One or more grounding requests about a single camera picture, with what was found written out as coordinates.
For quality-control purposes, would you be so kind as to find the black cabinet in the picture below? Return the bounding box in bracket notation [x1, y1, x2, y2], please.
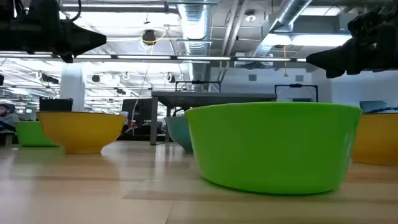
[39, 97, 74, 112]

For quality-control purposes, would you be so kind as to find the black table frame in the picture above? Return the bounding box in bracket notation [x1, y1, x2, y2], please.
[118, 133, 167, 142]

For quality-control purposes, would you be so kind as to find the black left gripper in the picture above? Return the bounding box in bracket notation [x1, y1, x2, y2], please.
[0, 0, 108, 63]

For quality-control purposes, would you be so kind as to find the grey metal rack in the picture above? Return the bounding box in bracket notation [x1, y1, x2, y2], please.
[150, 91, 278, 146]

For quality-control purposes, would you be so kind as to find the blue-lit computer monitor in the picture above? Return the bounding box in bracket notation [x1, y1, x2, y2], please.
[359, 100, 389, 113]

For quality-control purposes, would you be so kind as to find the yellow lemon-patterned bowl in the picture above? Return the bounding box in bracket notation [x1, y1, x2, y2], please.
[351, 113, 398, 166]
[36, 111, 127, 154]

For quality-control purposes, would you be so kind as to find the black metal frame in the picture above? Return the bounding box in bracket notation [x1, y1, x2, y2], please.
[274, 83, 319, 103]

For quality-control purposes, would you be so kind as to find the white pillar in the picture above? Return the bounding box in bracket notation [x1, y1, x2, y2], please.
[60, 62, 86, 112]

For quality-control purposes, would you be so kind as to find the yellow hanging cord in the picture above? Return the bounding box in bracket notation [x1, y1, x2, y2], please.
[282, 45, 289, 78]

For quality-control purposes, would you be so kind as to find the dark computer monitor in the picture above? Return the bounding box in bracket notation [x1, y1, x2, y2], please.
[121, 98, 153, 135]

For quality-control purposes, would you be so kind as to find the long ceiling light strip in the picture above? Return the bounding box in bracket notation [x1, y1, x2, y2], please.
[0, 53, 307, 63]

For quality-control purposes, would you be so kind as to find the silver ventilation duct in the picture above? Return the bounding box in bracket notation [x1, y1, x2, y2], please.
[250, 0, 313, 58]
[177, 0, 210, 91]

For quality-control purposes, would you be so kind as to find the black cable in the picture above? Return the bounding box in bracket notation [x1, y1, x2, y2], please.
[70, 0, 83, 22]

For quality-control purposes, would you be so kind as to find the person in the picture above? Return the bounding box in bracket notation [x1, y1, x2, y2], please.
[0, 103, 20, 133]

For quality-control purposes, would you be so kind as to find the teal bowl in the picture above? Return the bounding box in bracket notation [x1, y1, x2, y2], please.
[164, 115, 194, 154]

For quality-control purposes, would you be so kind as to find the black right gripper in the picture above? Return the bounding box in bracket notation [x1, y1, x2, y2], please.
[306, 1, 398, 78]

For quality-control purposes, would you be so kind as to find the black ceiling device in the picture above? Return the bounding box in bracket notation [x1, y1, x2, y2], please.
[142, 29, 157, 46]

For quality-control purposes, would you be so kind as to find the green bowl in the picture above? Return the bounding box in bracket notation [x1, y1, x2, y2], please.
[185, 101, 363, 195]
[14, 121, 59, 147]

